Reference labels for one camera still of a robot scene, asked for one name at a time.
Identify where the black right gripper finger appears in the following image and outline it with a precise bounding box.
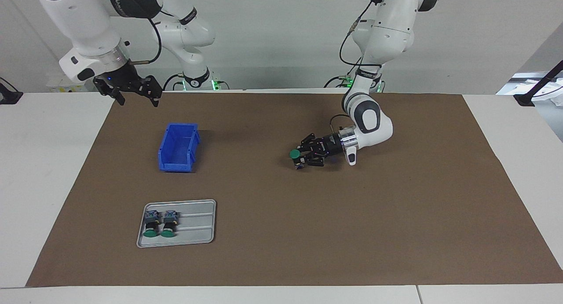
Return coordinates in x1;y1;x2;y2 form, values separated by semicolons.
100;89;126;106
140;75;162;107

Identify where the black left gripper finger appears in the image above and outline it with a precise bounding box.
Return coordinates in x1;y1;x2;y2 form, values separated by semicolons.
301;133;326;151
299;154;326;167

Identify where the green push button switch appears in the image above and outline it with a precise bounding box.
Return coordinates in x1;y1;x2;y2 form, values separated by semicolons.
161;210;179;238
143;209;161;238
289;149;305;171

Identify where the brown paper table mat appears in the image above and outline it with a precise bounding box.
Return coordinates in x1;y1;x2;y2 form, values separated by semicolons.
26;92;563;288

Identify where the blue plastic storage bin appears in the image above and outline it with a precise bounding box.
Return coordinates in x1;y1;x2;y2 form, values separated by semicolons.
157;123;201;172

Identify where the black table clamp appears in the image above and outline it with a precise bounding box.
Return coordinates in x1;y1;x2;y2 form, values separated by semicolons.
0;77;23;105

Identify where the silver metal tray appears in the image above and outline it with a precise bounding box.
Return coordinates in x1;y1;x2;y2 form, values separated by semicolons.
136;199;217;248

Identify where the white plastic background object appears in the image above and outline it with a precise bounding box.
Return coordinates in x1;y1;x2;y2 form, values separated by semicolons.
497;72;563;106

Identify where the black right arm base cable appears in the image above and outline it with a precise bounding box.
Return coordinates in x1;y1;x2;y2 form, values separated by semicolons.
163;73;185;92

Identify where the black arm base cable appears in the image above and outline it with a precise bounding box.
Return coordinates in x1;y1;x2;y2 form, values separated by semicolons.
324;73;352;88
163;73;185;92

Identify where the white wall box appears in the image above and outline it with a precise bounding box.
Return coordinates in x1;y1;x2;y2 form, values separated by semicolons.
46;72;96;93

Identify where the black left arm base cable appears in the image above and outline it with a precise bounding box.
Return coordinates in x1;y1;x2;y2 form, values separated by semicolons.
324;73;352;88

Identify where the black slanted camera stand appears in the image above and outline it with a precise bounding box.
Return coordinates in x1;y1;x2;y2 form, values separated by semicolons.
514;60;563;107

